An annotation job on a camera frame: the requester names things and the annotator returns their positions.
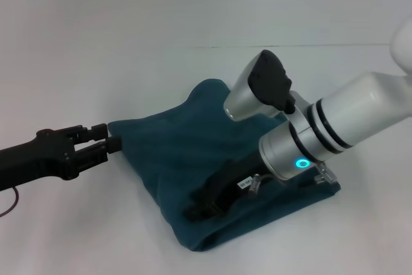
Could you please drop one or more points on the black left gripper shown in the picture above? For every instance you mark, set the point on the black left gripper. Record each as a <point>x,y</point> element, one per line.
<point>38,156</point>

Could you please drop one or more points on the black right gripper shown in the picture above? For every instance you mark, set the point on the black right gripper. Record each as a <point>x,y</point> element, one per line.
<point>235,181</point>

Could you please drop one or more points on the teal blue shirt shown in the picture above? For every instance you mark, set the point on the teal blue shirt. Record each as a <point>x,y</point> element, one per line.
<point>180,159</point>

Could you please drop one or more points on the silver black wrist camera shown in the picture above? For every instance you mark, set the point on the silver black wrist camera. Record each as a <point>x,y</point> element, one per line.
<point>257,88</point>

